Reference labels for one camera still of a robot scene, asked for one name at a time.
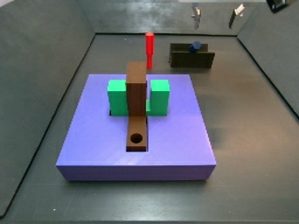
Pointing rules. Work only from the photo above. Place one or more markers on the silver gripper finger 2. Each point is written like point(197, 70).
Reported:
point(237, 12)
point(197, 14)

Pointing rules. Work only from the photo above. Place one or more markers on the blue hexagonal peg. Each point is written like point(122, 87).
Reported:
point(196, 46)

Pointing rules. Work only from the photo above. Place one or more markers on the black U-shaped fixture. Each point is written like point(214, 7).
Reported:
point(183, 58)

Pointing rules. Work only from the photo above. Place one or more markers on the red hexagonal peg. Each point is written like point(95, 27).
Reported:
point(150, 49)

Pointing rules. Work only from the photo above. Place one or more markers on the green U-shaped block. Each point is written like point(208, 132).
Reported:
point(157, 104)

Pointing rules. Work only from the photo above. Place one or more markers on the purple base block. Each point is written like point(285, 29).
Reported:
point(102, 152)

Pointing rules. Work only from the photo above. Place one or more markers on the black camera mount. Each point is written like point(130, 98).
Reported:
point(277, 5)

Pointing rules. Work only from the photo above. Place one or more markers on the brown L-shaped bracket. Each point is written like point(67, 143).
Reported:
point(135, 96)

